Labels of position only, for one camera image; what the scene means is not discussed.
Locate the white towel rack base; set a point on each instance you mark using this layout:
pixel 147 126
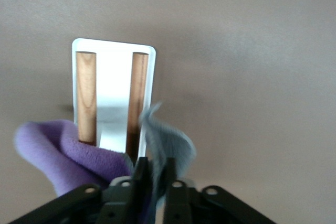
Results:
pixel 113 77

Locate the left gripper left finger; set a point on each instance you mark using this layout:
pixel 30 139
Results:
pixel 110 205

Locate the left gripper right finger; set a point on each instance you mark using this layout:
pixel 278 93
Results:
pixel 197 208

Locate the wooden rack rod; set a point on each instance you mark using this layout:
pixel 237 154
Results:
pixel 137 90
pixel 86 95

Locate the purple and grey towel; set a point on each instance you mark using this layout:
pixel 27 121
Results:
pixel 78 158

